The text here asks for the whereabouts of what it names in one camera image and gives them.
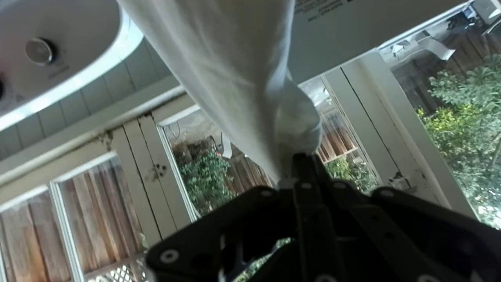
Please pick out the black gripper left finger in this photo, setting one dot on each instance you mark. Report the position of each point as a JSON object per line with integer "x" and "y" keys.
{"x": 223, "y": 243}

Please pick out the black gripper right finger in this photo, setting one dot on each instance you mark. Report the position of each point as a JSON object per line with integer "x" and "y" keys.
{"x": 387, "y": 235}

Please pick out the big white cloth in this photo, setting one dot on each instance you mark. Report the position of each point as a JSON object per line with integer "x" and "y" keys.
{"x": 232, "y": 58}

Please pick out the white framed window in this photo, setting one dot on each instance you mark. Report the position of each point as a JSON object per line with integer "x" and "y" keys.
{"x": 94, "y": 210}

